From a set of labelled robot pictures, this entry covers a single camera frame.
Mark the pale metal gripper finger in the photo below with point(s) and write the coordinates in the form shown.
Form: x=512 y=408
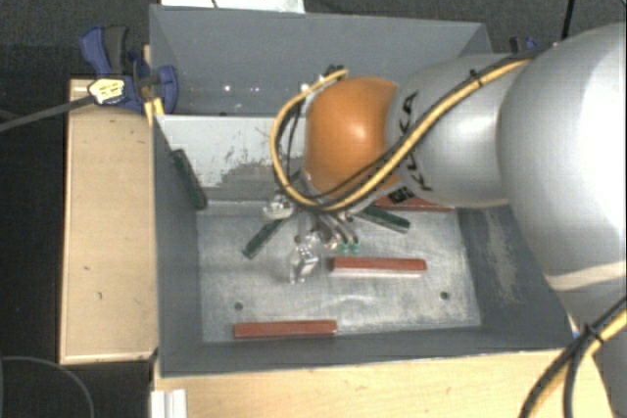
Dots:
x=310 y=267
x=299 y=265

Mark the dark green flat block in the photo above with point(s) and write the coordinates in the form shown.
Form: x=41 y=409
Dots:
x=261 y=240
x=189 y=181
x=389 y=218

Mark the grey metal bin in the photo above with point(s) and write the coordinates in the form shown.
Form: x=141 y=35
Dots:
x=255 y=289

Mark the red-brown flat block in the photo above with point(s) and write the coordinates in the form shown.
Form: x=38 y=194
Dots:
x=284 y=329
x=377 y=265
x=431 y=205

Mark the pale wood flat board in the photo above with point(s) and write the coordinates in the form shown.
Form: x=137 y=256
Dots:
x=108 y=230

